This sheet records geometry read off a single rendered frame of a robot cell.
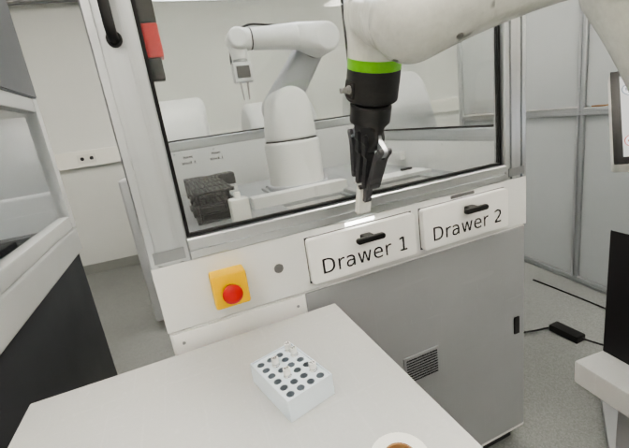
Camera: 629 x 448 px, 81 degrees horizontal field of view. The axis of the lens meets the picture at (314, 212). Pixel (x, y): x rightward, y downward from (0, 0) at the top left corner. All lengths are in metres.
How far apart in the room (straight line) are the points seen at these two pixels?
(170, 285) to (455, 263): 0.74
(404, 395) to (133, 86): 0.69
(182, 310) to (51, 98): 3.50
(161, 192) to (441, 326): 0.82
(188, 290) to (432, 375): 0.75
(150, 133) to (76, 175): 3.39
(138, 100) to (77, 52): 3.40
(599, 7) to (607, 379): 0.60
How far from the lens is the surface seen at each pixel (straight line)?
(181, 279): 0.81
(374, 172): 0.70
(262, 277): 0.84
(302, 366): 0.66
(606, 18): 0.86
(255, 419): 0.65
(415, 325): 1.09
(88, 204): 4.16
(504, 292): 1.28
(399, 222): 0.93
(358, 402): 0.64
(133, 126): 0.76
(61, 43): 4.19
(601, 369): 0.75
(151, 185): 0.77
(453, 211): 1.03
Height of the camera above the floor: 1.19
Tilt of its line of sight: 14 degrees down
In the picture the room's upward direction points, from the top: 8 degrees counter-clockwise
